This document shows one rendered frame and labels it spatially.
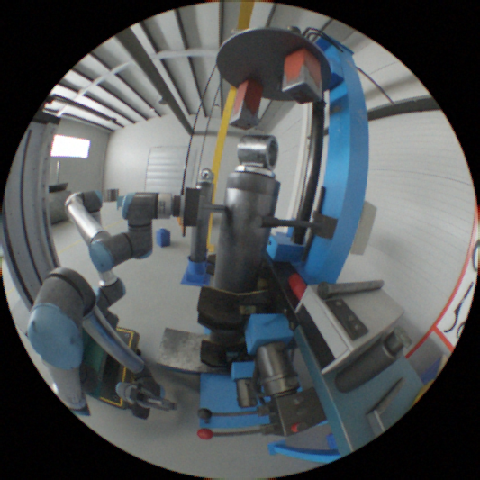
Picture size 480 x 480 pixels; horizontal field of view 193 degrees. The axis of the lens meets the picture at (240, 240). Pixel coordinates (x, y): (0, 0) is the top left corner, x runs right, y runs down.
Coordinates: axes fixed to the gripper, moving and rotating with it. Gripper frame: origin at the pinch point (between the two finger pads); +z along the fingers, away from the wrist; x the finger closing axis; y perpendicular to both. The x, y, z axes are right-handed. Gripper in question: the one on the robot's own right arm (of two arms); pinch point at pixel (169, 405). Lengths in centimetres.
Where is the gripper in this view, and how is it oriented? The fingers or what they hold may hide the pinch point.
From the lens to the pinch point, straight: 52.7
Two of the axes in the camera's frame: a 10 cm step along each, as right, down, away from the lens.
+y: -1.0, -3.4, 9.3
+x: 5.0, 7.9, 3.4
